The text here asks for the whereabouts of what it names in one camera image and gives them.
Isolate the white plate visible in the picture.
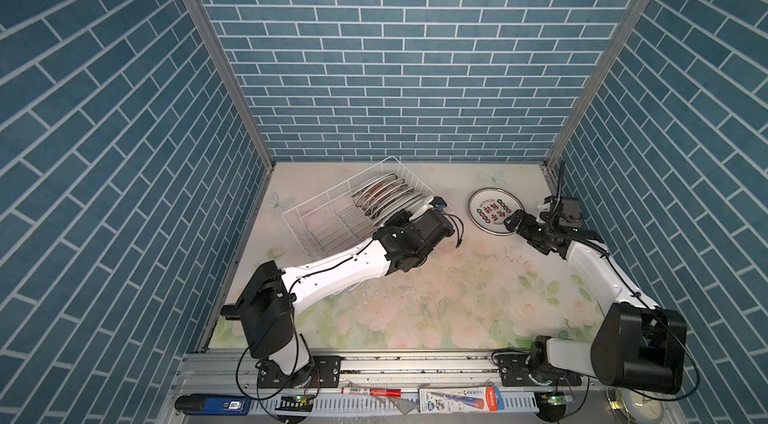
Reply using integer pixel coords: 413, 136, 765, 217
374, 192, 431, 227
352, 174, 398, 198
467, 187, 525, 236
367, 188, 415, 219
350, 172, 396, 195
355, 178, 405, 207
362, 183, 410, 214

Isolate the white wire dish rack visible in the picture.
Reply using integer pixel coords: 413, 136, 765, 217
283, 157, 438, 260

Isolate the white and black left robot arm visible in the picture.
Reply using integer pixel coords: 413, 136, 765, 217
220, 205, 456, 380

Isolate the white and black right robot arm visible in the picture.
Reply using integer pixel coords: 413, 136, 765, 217
504, 210, 687, 395

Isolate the small circuit board right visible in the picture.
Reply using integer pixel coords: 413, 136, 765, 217
539, 392, 573, 406

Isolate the small circuit board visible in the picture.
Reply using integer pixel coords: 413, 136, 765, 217
539, 392, 573, 406
276, 395, 315, 413

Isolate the red marker pen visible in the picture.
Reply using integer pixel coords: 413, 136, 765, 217
341, 387, 402, 398

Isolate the blue white red box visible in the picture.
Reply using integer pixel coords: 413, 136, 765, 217
419, 386, 506, 414

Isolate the white analog clock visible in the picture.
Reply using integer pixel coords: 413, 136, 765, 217
606, 387, 664, 424

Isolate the small circuit board left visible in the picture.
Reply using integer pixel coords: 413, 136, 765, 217
276, 395, 315, 413

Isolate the blue black handheld device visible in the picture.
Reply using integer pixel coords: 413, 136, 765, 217
174, 394, 253, 416

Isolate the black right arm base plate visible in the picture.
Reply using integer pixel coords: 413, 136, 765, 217
491, 352, 583, 389

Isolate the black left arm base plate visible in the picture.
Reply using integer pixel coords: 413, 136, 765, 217
258, 355, 342, 389

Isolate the white slotted cable duct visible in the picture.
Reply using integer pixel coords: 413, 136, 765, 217
267, 392, 540, 417

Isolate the aluminium rail frame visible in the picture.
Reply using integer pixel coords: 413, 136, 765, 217
161, 348, 685, 424

